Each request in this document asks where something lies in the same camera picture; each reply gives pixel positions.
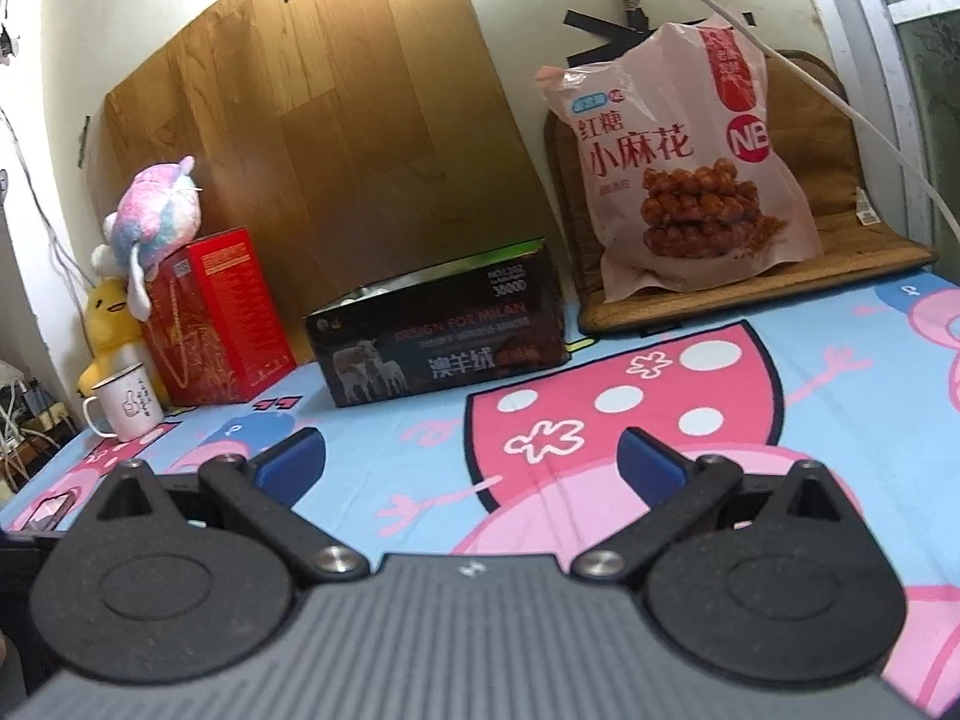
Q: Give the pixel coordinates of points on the smartphone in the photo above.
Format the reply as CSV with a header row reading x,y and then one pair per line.
x,y
45,511

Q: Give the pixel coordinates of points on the printed cartoon bed sheet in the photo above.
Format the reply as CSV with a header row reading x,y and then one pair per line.
x,y
480,465

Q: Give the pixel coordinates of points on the large pink snack bag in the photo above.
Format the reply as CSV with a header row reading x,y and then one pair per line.
x,y
675,165

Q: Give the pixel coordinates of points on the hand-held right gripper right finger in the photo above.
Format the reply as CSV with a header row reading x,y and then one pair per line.
x,y
652,465

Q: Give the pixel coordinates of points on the black tape strips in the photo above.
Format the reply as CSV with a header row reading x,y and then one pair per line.
x,y
592,19

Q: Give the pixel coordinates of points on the black cardboard box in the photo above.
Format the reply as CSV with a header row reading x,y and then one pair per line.
x,y
450,337

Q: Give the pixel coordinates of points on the grey window frame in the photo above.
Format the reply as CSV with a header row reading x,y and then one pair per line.
x,y
885,30

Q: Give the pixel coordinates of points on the yellow duck plush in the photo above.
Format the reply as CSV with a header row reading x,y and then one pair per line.
x,y
112,322

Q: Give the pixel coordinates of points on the white enamel mug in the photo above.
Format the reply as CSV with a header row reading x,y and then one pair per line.
x,y
131,405

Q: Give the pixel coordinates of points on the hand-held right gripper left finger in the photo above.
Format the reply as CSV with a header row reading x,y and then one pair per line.
x,y
289,465

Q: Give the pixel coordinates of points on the pastel plush toy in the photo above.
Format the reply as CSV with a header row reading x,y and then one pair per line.
x,y
157,210

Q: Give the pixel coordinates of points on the red gift box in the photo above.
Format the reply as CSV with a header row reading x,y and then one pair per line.
x,y
225,315

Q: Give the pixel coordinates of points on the brown seat mat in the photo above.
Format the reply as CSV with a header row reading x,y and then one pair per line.
x,y
840,187

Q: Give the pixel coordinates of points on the wooden board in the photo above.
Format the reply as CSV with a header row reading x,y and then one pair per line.
x,y
337,127

